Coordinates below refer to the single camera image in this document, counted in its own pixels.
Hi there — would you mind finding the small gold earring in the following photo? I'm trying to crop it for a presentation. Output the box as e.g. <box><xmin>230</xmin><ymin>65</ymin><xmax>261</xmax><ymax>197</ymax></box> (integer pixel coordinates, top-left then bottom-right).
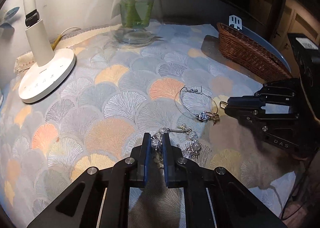
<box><xmin>220</xmin><ymin>101</ymin><xmax>228</xmax><ymax>110</ymax></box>

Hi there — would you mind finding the glass vase with water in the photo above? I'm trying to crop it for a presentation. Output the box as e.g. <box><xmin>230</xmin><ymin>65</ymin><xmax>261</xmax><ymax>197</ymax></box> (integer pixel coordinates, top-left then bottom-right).
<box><xmin>110</xmin><ymin>0</ymin><xmax>163</xmax><ymax>45</ymax></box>

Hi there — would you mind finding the scallop pattern table mat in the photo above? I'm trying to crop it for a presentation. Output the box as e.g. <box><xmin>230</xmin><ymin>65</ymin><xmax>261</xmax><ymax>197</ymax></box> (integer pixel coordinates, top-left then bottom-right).
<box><xmin>1</xmin><ymin>24</ymin><xmax>296</xmax><ymax>227</ymax></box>

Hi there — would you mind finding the black cable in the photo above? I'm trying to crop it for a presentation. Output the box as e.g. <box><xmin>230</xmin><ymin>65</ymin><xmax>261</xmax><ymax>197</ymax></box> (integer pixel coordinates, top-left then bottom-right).
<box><xmin>281</xmin><ymin>167</ymin><xmax>311</xmax><ymax>221</ymax></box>

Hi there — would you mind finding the brown wicker basket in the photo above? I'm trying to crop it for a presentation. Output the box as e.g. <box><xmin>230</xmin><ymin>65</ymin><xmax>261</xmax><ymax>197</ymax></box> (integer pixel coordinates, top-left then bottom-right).
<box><xmin>217</xmin><ymin>23</ymin><xmax>292</xmax><ymax>82</ymax></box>

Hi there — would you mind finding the wooden cabinet door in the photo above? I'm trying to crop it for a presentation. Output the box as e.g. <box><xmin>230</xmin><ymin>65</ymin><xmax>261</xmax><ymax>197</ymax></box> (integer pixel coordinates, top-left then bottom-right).
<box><xmin>253</xmin><ymin>0</ymin><xmax>319</xmax><ymax>51</ymax></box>

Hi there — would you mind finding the white metal clip stand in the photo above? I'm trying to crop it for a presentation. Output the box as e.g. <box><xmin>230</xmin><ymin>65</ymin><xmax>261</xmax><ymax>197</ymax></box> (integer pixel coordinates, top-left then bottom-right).
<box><xmin>228</xmin><ymin>15</ymin><xmax>242</xmax><ymax>30</ymax></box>

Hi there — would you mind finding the silver crystal charm bracelet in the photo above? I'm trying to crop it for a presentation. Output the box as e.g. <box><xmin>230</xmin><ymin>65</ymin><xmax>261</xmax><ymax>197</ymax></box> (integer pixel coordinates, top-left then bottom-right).
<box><xmin>150</xmin><ymin>123</ymin><xmax>202</xmax><ymax>169</ymax></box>

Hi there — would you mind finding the white desk lamp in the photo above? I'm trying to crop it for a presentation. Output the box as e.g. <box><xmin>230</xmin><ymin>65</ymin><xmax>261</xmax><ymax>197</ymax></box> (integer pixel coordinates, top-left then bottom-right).
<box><xmin>18</xmin><ymin>0</ymin><xmax>76</xmax><ymax>104</ymax></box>

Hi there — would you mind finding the thin silver pendant necklace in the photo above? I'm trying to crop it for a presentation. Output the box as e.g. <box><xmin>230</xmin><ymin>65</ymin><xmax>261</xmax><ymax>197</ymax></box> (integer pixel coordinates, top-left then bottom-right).
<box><xmin>174</xmin><ymin>85</ymin><xmax>221</xmax><ymax>126</ymax></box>

